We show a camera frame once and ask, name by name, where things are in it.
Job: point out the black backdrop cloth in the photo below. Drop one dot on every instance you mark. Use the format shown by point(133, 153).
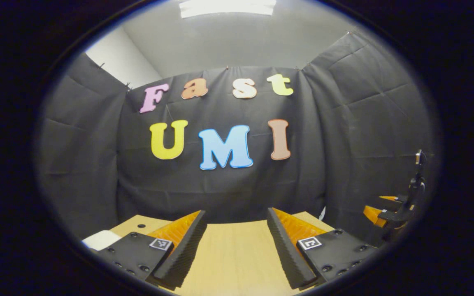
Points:
point(220, 193)

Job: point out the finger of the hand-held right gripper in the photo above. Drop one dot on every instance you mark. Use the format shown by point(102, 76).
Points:
point(375, 216)
point(393, 199)

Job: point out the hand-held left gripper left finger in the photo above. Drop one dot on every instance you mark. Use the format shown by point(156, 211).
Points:
point(185, 253)

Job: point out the large ceiling light panel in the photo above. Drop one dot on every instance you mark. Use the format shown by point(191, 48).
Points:
point(226, 7)

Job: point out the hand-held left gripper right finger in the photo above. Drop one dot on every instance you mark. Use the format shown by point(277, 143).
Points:
point(286, 255)

